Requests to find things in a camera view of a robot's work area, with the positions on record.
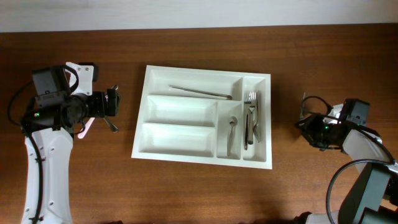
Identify steel kitchen tongs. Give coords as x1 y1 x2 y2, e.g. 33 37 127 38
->
169 85 233 100

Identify pink plastic knife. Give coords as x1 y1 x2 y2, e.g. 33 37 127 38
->
77 118 95 139

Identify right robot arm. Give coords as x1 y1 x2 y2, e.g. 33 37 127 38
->
294 98 397 223

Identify white plastic cutlery tray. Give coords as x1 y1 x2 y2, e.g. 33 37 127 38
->
132 65 272 169

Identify small steel teaspoon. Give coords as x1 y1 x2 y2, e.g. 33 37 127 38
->
227 116 238 156
299 92 306 120

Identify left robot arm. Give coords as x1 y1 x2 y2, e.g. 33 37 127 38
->
20 62 121 223

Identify steel fork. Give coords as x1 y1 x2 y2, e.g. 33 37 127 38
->
253 91 261 142
248 91 256 145
244 91 251 151

